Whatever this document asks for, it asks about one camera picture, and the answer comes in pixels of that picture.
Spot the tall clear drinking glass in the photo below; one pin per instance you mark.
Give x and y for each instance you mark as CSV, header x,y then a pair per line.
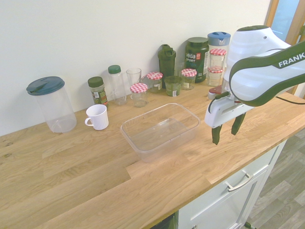
x,y
133,75

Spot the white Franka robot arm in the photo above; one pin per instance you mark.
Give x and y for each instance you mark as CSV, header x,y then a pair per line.
x,y
250,78

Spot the white ribbed mug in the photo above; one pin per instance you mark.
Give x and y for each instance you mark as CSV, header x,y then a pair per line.
x,y
98,118

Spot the spice jar with dark lid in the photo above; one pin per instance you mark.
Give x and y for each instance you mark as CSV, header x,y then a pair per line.
x,y
97,91

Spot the clear canister with teal lid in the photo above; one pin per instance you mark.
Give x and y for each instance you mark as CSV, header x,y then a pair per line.
x,y
57,107

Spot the clear bottle with green cap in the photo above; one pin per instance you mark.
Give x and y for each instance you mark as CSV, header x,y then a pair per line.
x,y
116,86

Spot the clear pitcher with blue lid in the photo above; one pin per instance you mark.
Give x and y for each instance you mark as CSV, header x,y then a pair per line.
x,y
218,39

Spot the dark green shaker bottle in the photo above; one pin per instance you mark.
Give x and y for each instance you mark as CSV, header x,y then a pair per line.
x,y
166,64

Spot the clear rectangular plastic container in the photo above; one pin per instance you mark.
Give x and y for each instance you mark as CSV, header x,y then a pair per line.
x,y
159,133

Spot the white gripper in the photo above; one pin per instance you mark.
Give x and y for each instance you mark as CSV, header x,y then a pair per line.
x,y
219,114

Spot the wooden door with glass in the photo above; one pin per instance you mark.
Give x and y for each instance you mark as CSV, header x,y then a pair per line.
x,y
271,14

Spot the small green tinted jar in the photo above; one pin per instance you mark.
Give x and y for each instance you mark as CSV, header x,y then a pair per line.
x,y
173,87

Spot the dark Vega protein tub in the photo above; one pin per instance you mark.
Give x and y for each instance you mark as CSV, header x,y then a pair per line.
x,y
196,62

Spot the grey red wrist camera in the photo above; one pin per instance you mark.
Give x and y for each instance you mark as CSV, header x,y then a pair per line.
x,y
213,93

